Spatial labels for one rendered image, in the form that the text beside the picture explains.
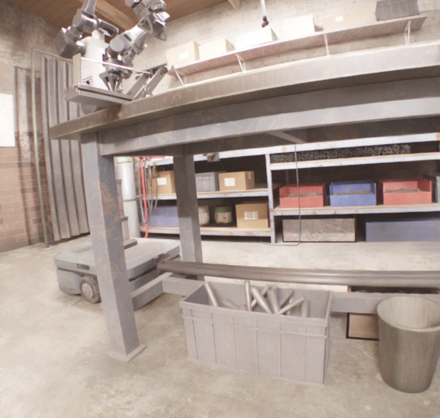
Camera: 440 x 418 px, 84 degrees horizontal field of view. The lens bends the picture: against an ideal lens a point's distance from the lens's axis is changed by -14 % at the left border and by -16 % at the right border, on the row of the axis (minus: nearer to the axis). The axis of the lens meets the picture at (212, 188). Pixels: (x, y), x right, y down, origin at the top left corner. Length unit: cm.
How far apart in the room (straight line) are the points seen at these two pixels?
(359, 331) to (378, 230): 139
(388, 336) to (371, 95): 64
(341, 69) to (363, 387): 87
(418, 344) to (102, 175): 107
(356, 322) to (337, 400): 33
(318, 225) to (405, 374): 166
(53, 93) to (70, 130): 258
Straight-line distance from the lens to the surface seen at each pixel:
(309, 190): 283
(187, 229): 147
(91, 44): 187
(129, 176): 295
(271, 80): 63
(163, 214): 300
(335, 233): 244
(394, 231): 249
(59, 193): 341
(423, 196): 245
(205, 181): 268
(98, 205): 100
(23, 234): 365
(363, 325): 119
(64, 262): 178
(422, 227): 252
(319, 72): 61
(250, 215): 257
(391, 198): 240
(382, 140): 233
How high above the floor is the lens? 67
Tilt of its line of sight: 4 degrees down
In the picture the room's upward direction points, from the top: 5 degrees counter-clockwise
